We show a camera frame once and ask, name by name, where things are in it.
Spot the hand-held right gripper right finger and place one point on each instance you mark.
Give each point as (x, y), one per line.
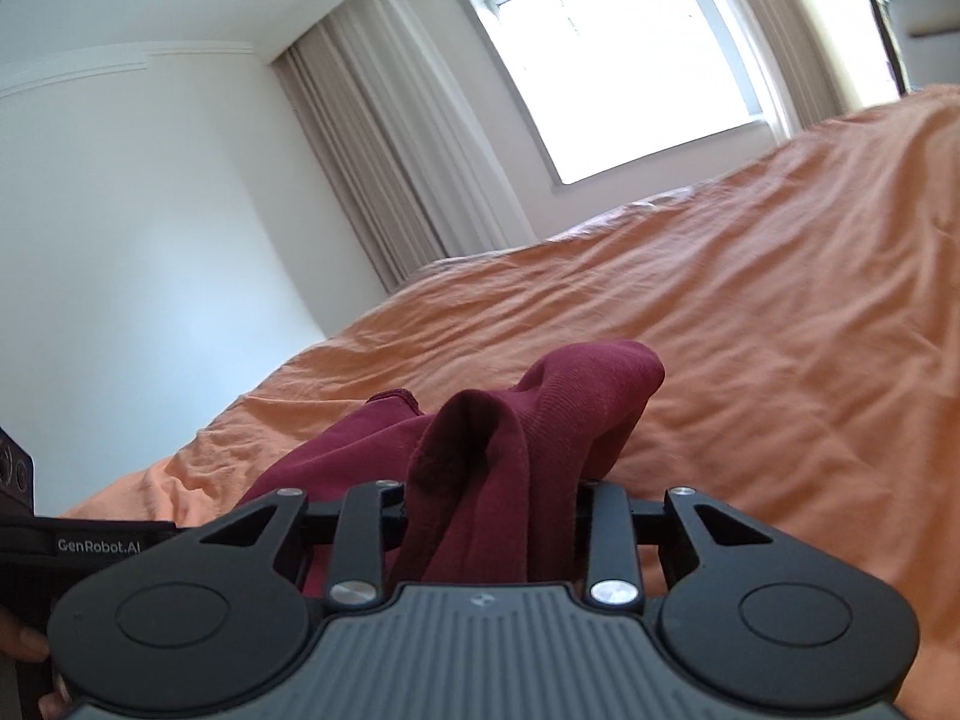
(609, 532)

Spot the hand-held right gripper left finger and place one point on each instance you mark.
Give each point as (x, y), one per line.
(367, 529)

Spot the maroon long-sleeve shirt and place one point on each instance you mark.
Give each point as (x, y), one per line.
(525, 420)

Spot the person's left hand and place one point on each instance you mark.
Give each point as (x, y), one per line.
(22, 637)

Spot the orange bed sheet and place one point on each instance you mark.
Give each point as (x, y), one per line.
(750, 277)

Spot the beige curtain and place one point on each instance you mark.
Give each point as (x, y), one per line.
(787, 30)
(390, 135)

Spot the bright window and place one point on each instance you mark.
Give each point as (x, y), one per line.
(615, 60)

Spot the dark framed mirror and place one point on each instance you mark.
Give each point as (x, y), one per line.
(926, 30)

